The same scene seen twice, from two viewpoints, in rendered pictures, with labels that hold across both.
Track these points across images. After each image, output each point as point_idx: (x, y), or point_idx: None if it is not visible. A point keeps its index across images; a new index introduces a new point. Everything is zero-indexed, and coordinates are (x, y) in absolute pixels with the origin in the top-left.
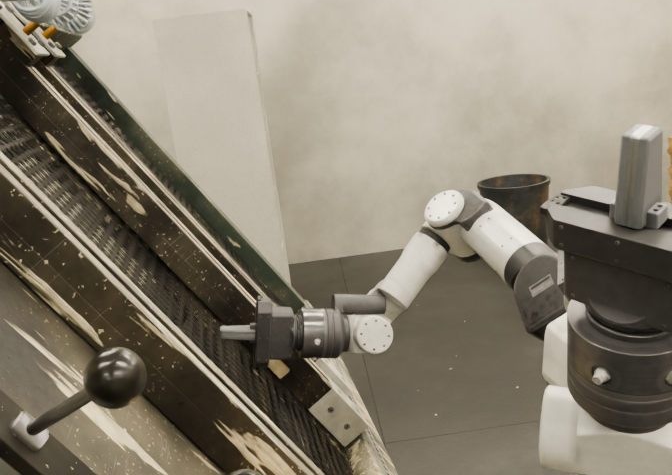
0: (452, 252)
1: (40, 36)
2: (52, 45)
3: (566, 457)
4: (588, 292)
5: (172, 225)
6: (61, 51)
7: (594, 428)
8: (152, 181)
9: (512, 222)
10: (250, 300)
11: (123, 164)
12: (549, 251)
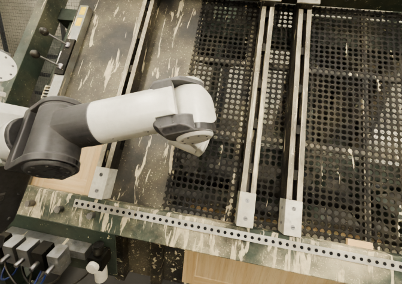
0: None
1: None
2: None
3: None
4: None
5: (253, 79)
6: (317, 1)
7: None
8: (294, 67)
9: (123, 95)
10: (250, 127)
11: (265, 50)
12: (74, 107)
